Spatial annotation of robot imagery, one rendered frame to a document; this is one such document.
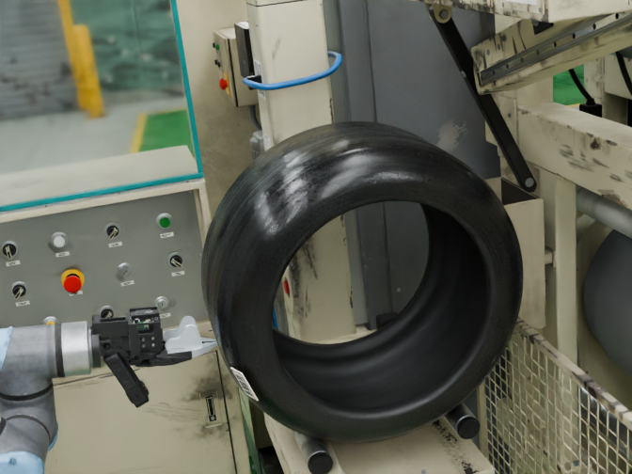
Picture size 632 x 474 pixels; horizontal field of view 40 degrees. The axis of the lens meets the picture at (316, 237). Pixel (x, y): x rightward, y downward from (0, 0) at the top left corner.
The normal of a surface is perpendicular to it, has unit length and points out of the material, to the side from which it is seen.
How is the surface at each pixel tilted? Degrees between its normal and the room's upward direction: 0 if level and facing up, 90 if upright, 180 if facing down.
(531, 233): 90
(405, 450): 0
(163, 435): 90
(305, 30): 90
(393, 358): 39
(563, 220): 90
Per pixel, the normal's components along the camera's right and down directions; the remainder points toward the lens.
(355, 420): 0.19, 0.47
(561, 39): -0.96, 0.18
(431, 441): -0.11, -0.93
